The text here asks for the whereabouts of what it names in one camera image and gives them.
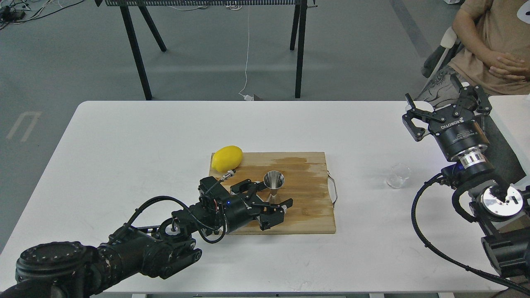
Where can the seated person in tan shirt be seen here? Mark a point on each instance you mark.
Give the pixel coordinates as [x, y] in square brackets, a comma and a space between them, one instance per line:
[484, 27]

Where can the black metal frame table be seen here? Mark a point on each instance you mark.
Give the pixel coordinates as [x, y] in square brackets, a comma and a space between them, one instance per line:
[204, 38]

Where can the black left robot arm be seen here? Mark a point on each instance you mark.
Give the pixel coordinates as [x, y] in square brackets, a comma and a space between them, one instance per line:
[72, 270]

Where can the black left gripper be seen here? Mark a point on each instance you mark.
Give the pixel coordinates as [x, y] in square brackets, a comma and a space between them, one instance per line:
[239, 207]

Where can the wooden cutting board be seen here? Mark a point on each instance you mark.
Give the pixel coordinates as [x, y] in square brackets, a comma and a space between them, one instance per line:
[305, 181]

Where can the small clear glass beaker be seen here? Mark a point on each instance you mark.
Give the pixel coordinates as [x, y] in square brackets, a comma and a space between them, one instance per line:
[399, 174]

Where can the yellow lemon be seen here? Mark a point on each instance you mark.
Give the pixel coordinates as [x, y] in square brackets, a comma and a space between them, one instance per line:
[227, 158]

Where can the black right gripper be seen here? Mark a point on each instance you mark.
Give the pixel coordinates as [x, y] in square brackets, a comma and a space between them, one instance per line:
[457, 134]

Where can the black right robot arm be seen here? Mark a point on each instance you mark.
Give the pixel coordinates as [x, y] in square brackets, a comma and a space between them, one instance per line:
[480, 194]

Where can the person's right hand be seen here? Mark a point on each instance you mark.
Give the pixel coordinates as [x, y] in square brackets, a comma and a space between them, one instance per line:
[510, 67]

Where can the steel double jigger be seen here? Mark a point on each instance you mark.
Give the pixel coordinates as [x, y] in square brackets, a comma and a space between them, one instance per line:
[273, 180]

